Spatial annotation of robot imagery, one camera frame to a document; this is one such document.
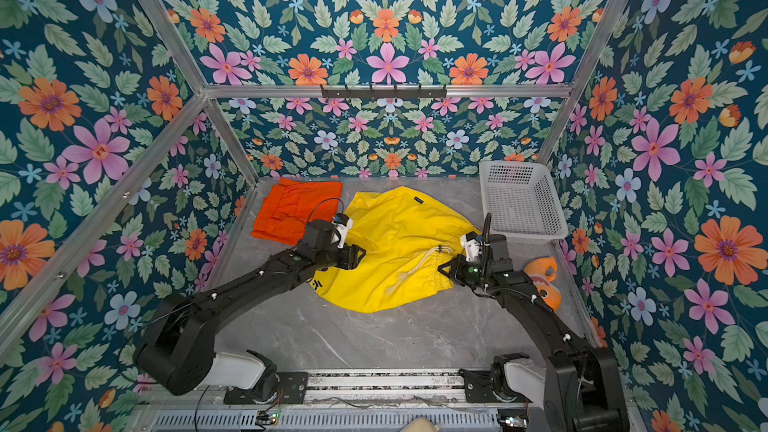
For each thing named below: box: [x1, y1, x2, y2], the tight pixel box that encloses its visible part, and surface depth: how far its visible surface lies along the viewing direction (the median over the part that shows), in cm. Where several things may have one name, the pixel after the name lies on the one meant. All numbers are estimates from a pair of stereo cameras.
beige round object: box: [404, 417, 439, 432], surface depth 67 cm
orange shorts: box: [251, 178, 342, 245], surface depth 110 cm
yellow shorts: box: [310, 186, 481, 313], surface depth 92 cm
